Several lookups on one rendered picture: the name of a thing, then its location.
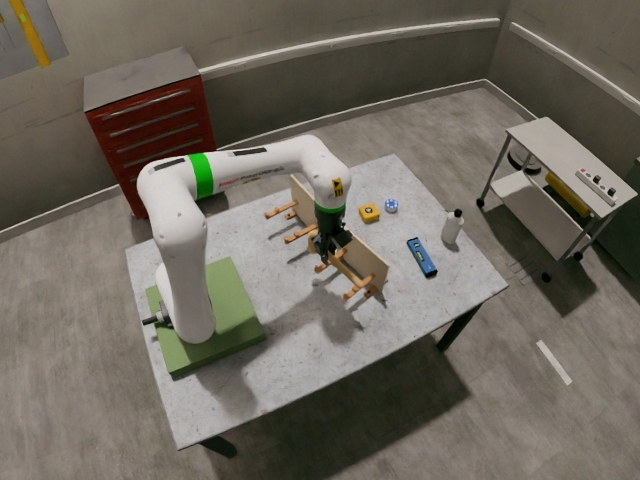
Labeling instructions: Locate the blue spirit level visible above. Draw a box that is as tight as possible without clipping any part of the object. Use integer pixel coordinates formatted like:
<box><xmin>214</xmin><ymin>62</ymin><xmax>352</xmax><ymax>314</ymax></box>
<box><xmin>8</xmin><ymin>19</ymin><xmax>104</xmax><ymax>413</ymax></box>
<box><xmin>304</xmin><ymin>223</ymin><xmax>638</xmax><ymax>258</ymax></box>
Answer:
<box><xmin>407</xmin><ymin>237</ymin><xmax>438</xmax><ymax>278</ymax></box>

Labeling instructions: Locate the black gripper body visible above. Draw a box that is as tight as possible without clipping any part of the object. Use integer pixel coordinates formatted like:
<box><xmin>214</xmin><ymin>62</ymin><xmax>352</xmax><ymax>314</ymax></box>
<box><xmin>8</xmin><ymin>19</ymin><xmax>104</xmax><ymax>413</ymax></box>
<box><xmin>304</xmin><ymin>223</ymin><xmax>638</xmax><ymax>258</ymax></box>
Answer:
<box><xmin>317</xmin><ymin>220</ymin><xmax>342</xmax><ymax>239</ymax></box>

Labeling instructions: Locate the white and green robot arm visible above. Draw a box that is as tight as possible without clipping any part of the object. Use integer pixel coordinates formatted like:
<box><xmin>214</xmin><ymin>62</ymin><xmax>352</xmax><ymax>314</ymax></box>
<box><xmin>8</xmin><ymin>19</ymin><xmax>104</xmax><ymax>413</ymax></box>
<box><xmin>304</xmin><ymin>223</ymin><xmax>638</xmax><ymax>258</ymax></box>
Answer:
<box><xmin>137</xmin><ymin>135</ymin><xmax>352</xmax><ymax>343</ymax></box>

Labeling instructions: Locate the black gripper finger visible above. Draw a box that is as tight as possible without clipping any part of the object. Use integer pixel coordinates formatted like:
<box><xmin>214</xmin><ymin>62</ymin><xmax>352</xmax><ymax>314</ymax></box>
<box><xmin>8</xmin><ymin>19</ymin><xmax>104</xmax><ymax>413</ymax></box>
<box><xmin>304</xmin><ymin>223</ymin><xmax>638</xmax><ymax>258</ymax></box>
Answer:
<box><xmin>311</xmin><ymin>233</ymin><xmax>332</xmax><ymax>265</ymax></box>
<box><xmin>328</xmin><ymin>220</ymin><xmax>346</xmax><ymax>256</ymax></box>

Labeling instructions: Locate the white plastic bottle with black cap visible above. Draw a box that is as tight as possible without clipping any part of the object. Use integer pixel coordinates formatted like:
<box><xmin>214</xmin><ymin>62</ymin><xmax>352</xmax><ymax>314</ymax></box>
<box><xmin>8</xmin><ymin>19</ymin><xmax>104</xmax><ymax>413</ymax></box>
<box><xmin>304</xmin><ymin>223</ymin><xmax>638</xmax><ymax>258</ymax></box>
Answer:
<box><xmin>440</xmin><ymin>209</ymin><xmax>464</xmax><ymax>244</ymax></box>

